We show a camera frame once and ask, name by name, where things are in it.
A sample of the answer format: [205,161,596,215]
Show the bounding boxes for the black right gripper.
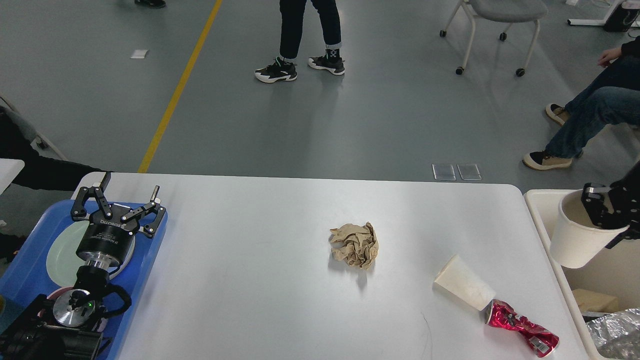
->
[580,162,640,249]

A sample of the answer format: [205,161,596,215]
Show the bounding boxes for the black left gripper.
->
[70,172,168,268]

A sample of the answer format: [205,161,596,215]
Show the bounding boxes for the white paper cup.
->
[434,254,496,312]
[550,190,629,269]

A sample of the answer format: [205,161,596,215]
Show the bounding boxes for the green plate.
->
[45,220,136,290]

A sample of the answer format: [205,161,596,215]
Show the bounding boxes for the brown paper bag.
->
[572,289,621,313]

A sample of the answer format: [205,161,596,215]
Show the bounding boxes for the pink mug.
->
[46,286,73,301]

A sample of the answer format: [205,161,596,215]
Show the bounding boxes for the red foil wrapper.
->
[484,299,560,358]

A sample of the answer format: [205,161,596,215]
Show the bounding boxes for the aluminium foil tray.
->
[581,311,610,323]

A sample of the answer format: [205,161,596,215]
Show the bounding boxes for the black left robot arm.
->
[1,172,167,360]

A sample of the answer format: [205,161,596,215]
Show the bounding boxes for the beige plastic bin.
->
[523,189,640,360]

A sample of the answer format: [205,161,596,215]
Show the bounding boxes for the pink plate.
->
[109,240,136,280]

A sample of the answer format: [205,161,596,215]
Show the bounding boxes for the blue plastic tray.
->
[0,199,170,360]

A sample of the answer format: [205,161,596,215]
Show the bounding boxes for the person in blue jeans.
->
[522,38,640,171]

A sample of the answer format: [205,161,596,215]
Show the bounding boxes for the seated person in black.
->
[0,105,108,261]

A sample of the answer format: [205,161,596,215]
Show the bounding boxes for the floor socket plate right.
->
[457,163,482,182]

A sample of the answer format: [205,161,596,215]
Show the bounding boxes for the floor socket plate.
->
[432,163,457,182]
[457,163,482,182]

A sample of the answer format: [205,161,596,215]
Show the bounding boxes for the white paper on floor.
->
[130,48,149,60]

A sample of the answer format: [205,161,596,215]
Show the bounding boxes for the floor socket plate left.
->
[432,163,457,182]

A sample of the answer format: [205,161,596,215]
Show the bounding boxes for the white office chair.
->
[439,0,547,77]

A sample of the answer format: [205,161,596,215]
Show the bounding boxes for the crumpled brown paper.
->
[329,222,379,271]

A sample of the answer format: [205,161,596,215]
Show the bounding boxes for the walking person black trousers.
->
[254,0,346,84]

